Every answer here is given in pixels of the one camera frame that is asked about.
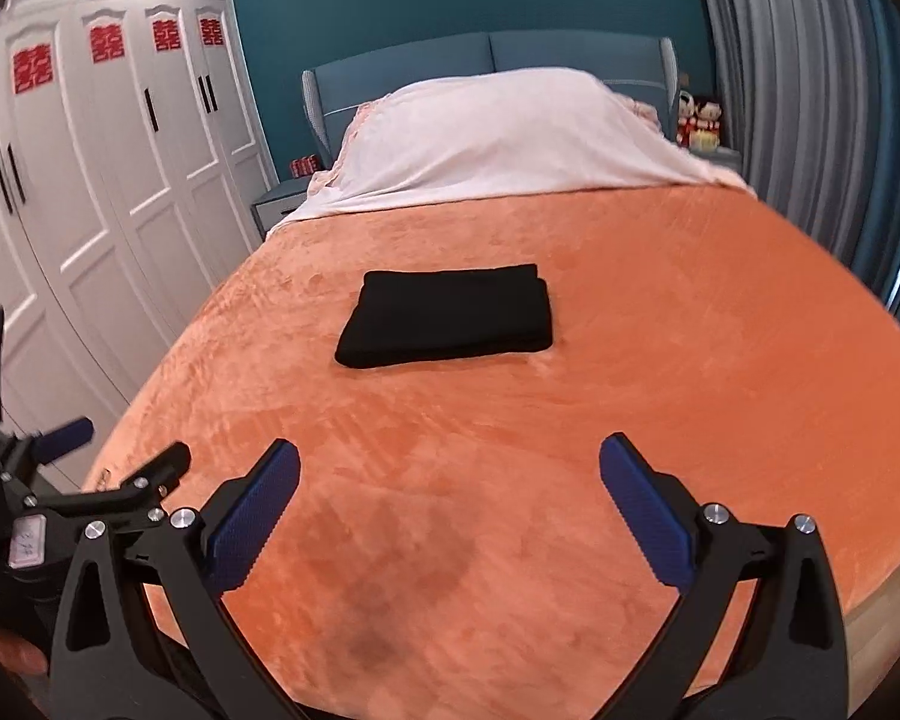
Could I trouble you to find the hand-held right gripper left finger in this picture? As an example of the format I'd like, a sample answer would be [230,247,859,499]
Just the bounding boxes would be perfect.
[49,439,323,720]

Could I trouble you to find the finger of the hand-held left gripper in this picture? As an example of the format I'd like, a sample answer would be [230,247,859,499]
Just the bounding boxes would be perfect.
[26,444,192,518]
[0,418,95,481]

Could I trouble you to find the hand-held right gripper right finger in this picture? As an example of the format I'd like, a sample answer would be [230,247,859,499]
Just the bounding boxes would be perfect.
[598,433,850,720]

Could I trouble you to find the black pants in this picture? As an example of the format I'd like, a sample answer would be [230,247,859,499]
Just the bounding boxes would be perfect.
[335,264,554,370]

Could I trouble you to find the person's left hand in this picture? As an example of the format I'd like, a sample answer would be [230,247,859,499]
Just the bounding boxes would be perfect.
[0,626,50,680]

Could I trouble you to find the orange plush blanket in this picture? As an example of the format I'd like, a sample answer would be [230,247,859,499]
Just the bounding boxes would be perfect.
[82,184,900,720]

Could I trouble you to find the white wardrobe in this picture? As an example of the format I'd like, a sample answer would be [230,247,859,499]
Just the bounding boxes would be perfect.
[0,0,278,496]

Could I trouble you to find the blue nightstand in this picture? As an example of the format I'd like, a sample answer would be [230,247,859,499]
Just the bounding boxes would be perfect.
[675,142,743,173]
[251,178,323,245]

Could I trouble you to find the dark blue curtain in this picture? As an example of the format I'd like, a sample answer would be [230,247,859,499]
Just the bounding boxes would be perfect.
[832,7,900,316]

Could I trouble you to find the pink frilled quilt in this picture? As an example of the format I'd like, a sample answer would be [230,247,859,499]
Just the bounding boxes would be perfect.
[305,94,751,203]

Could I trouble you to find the red white doll figurine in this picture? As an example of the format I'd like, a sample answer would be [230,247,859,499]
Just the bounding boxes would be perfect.
[675,88,697,147]
[691,99,723,152]

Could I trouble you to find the white pillow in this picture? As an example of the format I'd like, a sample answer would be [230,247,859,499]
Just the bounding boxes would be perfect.
[274,67,758,226]

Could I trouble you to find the grey curtain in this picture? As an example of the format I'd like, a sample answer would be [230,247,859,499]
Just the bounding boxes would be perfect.
[690,0,900,316]

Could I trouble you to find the blue bed headboard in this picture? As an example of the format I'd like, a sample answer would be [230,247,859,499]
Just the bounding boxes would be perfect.
[302,30,680,166]

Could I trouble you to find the wooden bed frame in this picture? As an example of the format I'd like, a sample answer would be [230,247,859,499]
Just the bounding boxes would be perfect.
[847,532,900,691]

